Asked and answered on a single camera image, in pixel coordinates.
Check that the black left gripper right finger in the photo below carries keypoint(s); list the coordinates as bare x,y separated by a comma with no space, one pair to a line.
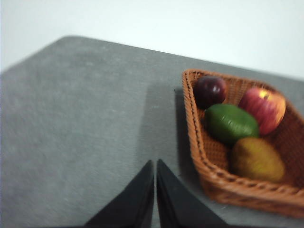
175,206

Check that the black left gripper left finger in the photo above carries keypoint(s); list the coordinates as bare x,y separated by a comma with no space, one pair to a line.
133,206

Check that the brown yellow kiwifruit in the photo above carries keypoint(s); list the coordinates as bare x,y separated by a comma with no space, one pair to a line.
256,160

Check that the brown wicker basket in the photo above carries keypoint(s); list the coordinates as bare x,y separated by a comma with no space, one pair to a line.
237,192

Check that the green avocado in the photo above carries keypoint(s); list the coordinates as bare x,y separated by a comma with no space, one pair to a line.
230,123

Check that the dark purple plum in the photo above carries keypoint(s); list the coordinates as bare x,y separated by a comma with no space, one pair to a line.
210,91

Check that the red yellow apple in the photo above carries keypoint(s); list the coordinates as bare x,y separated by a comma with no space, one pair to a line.
263,109

